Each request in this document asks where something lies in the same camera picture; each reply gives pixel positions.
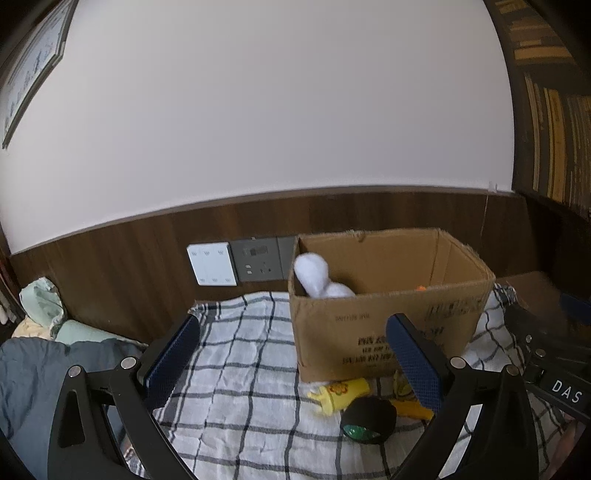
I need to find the black mesh ball toy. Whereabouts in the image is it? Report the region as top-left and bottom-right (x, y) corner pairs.
(341, 396), (398, 445)

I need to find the white plush toy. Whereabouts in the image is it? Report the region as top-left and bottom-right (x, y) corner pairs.
(294, 253), (356, 299)

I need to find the yellow toy gun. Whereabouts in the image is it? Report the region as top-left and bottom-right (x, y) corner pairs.
(391, 370), (434, 421)

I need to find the person's right hand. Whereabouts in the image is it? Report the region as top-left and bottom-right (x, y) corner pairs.
(546, 414), (590, 479)

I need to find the wooden nightstand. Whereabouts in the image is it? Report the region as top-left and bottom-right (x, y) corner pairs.
(498, 271), (568, 334)

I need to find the grey blue duvet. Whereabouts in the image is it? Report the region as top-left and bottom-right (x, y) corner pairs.
(1, 337), (141, 479)

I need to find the light green pillow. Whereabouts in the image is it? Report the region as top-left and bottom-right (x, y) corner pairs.
(12, 277), (145, 348)

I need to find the black white plaid blanket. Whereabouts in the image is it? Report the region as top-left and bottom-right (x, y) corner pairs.
(105, 283), (567, 480)

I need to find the yellow flower toy cup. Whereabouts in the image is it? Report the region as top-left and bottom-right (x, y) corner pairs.
(308, 378), (372, 416)

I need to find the brown cardboard box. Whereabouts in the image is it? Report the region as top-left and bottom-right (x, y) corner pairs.
(287, 229), (495, 383)

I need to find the dark wooden bookshelf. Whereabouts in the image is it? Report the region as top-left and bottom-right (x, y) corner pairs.
(485, 1), (590, 218)

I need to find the white wall switch panel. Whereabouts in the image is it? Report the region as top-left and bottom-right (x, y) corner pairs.
(186, 242), (238, 287)

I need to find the grey wall socket panel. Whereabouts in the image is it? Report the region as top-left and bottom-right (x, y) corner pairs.
(229, 236), (296, 283)

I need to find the framed wall picture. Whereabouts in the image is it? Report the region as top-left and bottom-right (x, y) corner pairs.
(1, 1), (78, 149)

